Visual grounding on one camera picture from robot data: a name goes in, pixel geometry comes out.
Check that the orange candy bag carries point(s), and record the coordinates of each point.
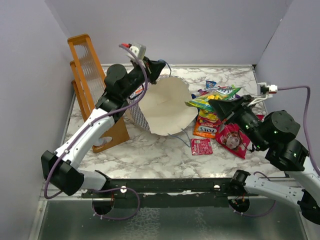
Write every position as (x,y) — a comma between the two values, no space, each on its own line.
(207,124)

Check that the blue checkered paper bag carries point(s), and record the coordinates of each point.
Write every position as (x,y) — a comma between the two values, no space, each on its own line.
(163,110)

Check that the green fruit candy bag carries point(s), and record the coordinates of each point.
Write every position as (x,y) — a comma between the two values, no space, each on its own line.
(214,94)

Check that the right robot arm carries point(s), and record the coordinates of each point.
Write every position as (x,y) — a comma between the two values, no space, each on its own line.
(276,135)

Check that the small red snack packet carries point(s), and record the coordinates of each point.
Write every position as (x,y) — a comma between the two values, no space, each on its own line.
(201,147)

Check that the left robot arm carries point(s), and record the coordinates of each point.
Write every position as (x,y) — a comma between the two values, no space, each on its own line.
(123,90)

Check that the blue cookie snack pack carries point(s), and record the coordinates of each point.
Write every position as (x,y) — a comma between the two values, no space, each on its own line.
(194,103)

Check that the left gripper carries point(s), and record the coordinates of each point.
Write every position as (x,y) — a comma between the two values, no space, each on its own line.
(153,69)

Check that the orange wooden rack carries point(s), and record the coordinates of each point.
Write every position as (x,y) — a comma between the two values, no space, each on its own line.
(89,85)

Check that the small blue candy packet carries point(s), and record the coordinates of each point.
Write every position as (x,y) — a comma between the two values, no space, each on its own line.
(210,85)

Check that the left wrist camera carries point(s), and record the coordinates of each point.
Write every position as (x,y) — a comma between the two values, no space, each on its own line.
(138,49)

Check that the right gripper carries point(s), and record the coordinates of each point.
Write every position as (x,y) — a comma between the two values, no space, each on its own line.
(224,108)

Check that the red chips bag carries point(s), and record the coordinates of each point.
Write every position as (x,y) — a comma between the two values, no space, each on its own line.
(233,139)

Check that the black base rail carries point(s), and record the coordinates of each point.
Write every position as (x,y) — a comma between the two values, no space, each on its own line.
(129,193)

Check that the purple berries candy bag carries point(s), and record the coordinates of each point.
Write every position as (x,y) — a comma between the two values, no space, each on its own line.
(202,92)

